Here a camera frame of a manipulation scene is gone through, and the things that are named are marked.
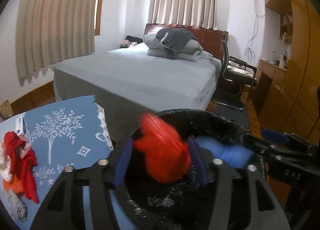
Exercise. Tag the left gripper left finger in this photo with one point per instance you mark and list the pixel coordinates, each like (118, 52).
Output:
(62, 208)

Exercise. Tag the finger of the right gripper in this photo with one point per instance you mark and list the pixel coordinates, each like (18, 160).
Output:
(274, 137)

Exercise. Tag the blue cloth item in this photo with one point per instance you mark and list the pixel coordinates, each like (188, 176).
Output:
(234, 155)

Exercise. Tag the black trash bag bin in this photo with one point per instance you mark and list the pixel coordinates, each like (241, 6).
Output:
(144, 203)

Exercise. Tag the wooden wardrobe desk unit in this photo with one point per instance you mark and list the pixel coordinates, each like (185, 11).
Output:
(286, 97)

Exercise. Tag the blue tree-print tablecloth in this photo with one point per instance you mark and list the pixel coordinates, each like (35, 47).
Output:
(66, 133)

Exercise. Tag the black office chair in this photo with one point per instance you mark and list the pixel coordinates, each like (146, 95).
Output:
(235, 75)

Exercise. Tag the red knitted garment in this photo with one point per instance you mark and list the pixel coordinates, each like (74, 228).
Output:
(23, 159)

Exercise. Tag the orange knitted cloth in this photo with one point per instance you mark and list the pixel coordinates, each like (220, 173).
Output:
(14, 184)

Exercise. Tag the grey sock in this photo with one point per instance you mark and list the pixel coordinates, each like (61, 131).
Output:
(17, 208)

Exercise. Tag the white blue tissue box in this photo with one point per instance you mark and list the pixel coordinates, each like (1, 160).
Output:
(22, 130)

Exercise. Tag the bed with grey sheet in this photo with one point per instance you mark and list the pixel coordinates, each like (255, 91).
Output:
(128, 83)

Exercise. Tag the white yarn ball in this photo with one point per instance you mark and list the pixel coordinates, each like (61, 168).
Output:
(5, 163)

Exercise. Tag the brown paper bag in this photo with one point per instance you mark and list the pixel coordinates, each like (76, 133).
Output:
(6, 110)

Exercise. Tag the wooden headboard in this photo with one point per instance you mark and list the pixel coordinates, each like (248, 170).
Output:
(211, 40)

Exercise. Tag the folded grey duvet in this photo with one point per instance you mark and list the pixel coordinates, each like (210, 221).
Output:
(191, 52)

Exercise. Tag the bag on bedside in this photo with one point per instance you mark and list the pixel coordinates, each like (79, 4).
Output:
(130, 41)

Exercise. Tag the dark grey folded blanket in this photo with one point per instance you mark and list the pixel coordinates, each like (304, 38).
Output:
(174, 40)

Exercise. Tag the side window beige curtain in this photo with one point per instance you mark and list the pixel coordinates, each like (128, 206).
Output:
(51, 31)

